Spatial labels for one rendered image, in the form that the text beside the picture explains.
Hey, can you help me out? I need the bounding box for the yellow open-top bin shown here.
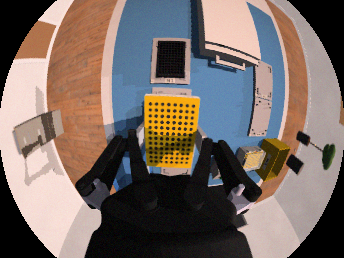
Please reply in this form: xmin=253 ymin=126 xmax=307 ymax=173
xmin=255 ymin=138 xmax=291 ymax=182

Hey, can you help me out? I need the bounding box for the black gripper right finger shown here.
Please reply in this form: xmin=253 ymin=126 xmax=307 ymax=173
xmin=182 ymin=123 xmax=262 ymax=214

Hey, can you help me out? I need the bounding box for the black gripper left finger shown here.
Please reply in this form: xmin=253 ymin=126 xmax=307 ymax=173
xmin=75 ymin=121 xmax=158 ymax=210

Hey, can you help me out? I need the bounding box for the dark blue bench mat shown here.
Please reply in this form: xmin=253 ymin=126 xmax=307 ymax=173
xmin=112 ymin=0 xmax=285 ymax=157

